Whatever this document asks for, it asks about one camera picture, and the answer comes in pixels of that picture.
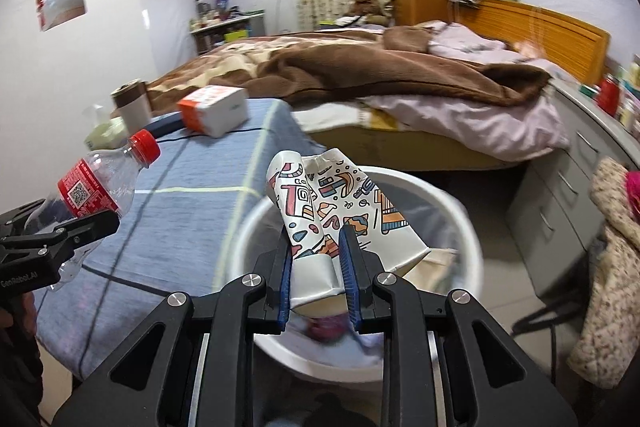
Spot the colourful patterned paper cup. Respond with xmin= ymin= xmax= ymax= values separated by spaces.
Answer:
xmin=265 ymin=148 xmax=431 ymax=313

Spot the grey drawer cabinet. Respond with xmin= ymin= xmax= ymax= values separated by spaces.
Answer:
xmin=505 ymin=77 xmax=640 ymax=298

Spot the wooden bed headboard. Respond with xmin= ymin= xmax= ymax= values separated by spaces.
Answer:
xmin=450 ymin=0 xmax=611 ymax=85

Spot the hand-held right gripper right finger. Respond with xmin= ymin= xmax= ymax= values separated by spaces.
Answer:
xmin=338 ymin=224 xmax=578 ymax=427

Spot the red jar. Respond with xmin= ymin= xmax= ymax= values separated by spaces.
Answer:
xmin=597 ymin=74 xmax=621 ymax=115

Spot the cluttered white desk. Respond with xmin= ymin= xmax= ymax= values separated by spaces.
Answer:
xmin=190 ymin=9 xmax=266 ymax=55

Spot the floral padded jacket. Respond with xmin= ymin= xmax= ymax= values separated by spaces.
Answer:
xmin=567 ymin=157 xmax=640 ymax=390

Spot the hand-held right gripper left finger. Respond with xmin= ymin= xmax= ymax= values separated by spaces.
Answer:
xmin=50 ymin=239 xmax=296 ymax=427

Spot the wooden bed frame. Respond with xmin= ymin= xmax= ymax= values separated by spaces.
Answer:
xmin=305 ymin=127 xmax=521 ymax=172

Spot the white brown tumbler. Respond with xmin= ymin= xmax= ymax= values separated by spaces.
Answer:
xmin=111 ymin=79 xmax=152 ymax=132

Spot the brown blanket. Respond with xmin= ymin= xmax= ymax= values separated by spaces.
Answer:
xmin=145 ymin=27 xmax=551 ymax=108

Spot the dark blue glasses case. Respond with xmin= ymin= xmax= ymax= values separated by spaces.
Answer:
xmin=145 ymin=112 xmax=188 ymax=138

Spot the white round trash bin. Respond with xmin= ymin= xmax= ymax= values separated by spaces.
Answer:
xmin=215 ymin=167 xmax=483 ymax=383

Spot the pale green tissue pack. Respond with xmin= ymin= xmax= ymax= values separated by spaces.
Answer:
xmin=84 ymin=104 xmax=126 ymax=150

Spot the orange white tissue pack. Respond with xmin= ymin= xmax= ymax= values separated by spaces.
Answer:
xmin=177 ymin=85 xmax=249 ymax=138

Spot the pink bed sheet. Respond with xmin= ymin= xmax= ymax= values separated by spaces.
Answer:
xmin=295 ymin=21 xmax=571 ymax=162

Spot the clear plastic bottle red label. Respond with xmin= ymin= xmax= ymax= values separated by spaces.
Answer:
xmin=25 ymin=130 xmax=161 ymax=293

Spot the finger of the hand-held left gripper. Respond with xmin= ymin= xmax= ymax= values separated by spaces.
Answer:
xmin=0 ymin=201 xmax=48 ymax=235
xmin=0 ymin=209 xmax=121 ymax=265

